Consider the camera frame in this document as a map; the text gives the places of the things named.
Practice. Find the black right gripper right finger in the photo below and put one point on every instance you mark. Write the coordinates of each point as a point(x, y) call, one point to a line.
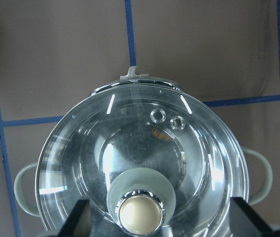
point(245, 222)

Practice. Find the pale green electric pot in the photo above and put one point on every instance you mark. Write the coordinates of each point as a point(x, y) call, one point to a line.
point(144, 202)

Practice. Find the glass pot lid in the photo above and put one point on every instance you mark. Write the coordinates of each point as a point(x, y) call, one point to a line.
point(140, 125)

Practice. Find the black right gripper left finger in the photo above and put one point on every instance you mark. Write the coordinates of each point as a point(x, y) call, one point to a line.
point(79, 222)

